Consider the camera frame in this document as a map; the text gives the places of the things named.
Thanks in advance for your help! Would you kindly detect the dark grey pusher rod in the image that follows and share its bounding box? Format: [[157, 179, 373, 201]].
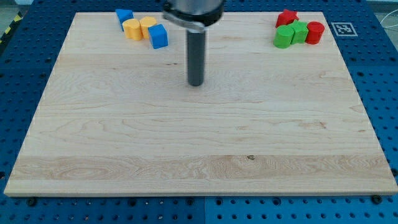
[[186, 30, 206, 86]]

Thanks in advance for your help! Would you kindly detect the red star block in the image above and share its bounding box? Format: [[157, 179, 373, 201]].
[[275, 9, 299, 28]]

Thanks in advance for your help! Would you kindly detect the yellow cylinder block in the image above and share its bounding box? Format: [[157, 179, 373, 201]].
[[122, 19, 143, 40]]

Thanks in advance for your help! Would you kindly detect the white cable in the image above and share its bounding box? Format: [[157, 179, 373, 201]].
[[379, 9, 398, 30]]

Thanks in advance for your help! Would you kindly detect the green cylinder block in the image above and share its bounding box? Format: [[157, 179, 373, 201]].
[[273, 25, 295, 49]]

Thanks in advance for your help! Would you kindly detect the white fiducial marker tag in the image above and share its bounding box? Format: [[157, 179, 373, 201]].
[[331, 22, 358, 37]]

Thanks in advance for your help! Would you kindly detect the wooden board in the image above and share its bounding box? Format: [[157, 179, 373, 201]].
[[4, 12, 397, 197]]

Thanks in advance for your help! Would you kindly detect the yellow heart block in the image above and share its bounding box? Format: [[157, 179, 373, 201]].
[[139, 16, 157, 39]]

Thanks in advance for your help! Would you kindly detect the red cylinder block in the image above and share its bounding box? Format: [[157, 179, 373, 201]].
[[305, 21, 325, 45]]

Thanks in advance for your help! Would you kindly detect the blue cube block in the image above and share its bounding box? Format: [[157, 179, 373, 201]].
[[148, 24, 169, 49]]

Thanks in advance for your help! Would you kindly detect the green star block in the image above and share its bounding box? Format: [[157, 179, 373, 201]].
[[288, 20, 308, 45]]

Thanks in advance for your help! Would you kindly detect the blue triangle block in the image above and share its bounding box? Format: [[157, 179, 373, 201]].
[[115, 9, 134, 31]]

